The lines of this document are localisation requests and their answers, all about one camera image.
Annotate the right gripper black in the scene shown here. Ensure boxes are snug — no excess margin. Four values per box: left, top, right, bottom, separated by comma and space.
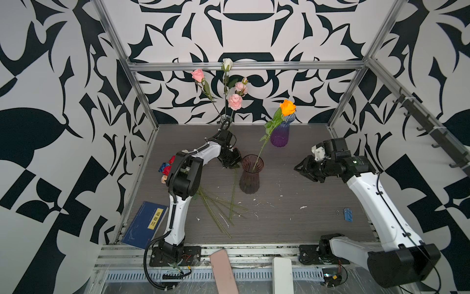
294, 154, 337, 182

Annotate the dark red glass vase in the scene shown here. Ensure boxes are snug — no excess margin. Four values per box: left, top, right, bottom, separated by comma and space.
239, 154, 264, 194

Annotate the clear glass vase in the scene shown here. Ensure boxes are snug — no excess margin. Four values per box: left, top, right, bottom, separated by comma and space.
218, 115, 233, 129

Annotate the blue purple glass vase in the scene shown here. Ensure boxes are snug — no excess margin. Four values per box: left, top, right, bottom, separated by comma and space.
270, 113, 296, 148

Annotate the orange rose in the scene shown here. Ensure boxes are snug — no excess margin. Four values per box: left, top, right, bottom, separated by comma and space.
252, 100, 296, 172

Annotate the pink rose single stem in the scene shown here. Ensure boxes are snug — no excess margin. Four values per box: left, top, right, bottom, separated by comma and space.
191, 69, 221, 117

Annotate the white rose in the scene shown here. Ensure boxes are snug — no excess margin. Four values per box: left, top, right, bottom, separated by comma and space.
222, 58, 236, 124

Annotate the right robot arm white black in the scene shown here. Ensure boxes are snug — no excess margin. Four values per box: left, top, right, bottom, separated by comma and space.
294, 138, 441, 289

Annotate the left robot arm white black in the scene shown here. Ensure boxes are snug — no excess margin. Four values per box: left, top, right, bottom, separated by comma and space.
143, 118, 241, 291

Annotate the small blue object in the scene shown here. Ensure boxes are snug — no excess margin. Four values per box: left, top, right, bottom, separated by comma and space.
343, 208, 353, 222

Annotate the dark red rose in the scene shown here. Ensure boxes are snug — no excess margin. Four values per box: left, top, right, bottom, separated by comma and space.
162, 156, 175, 176

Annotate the pink flat paddle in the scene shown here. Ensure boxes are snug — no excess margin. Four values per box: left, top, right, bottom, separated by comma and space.
210, 249, 239, 294

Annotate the small circuit board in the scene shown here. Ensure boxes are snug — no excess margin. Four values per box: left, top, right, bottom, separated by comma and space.
321, 265, 348, 288

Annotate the white flat paddle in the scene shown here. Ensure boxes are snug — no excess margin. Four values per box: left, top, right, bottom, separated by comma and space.
272, 257, 294, 294

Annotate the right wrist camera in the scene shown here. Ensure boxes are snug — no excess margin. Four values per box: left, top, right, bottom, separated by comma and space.
312, 145, 326, 162

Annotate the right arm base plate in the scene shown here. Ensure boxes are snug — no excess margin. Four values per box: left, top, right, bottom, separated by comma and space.
299, 243, 350, 265

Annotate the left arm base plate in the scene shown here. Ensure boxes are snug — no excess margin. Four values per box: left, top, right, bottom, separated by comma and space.
149, 246, 202, 267

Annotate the wall hook rack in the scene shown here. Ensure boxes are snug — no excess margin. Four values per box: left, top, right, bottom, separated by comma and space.
392, 88, 470, 177

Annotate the aluminium frame rail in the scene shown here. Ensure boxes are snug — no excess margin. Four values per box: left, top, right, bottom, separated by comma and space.
128, 61, 365, 72

